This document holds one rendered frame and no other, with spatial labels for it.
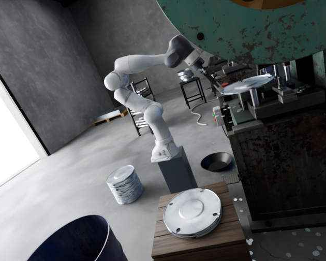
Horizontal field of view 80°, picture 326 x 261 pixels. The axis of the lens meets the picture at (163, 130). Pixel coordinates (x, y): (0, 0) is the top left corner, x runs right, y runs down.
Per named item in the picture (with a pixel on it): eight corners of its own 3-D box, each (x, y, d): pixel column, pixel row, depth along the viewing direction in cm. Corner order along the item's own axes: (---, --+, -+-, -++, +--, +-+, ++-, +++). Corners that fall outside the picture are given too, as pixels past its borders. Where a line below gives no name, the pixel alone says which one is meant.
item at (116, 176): (108, 188, 172) (108, 188, 172) (104, 176, 199) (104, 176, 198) (137, 172, 181) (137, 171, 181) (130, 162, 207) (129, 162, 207)
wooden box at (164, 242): (177, 305, 94) (150, 256, 83) (178, 237, 129) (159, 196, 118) (263, 294, 86) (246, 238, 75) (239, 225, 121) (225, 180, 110)
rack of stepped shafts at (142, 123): (154, 134, 341) (133, 82, 312) (136, 136, 368) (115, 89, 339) (166, 124, 373) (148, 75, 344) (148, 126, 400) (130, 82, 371)
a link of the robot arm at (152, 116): (153, 147, 129) (138, 113, 122) (158, 135, 146) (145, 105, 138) (168, 142, 126) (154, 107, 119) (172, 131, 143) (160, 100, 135)
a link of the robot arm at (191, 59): (183, 60, 109) (189, 68, 110) (200, 43, 105) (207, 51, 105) (184, 59, 121) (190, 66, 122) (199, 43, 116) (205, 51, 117)
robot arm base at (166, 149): (149, 165, 139) (142, 148, 135) (153, 152, 156) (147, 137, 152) (178, 157, 133) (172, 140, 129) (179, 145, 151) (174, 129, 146)
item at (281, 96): (282, 103, 89) (279, 82, 86) (271, 95, 104) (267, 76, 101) (297, 99, 87) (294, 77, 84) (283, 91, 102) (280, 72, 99)
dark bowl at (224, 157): (202, 179, 177) (200, 172, 174) (202, 161, 204) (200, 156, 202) (236, 172, 168) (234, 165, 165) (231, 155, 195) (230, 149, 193)
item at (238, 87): (265, 73, 121) (265, 72, 121) (282, 81, 95) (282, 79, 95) (219, 88, 130) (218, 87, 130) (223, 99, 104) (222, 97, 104)
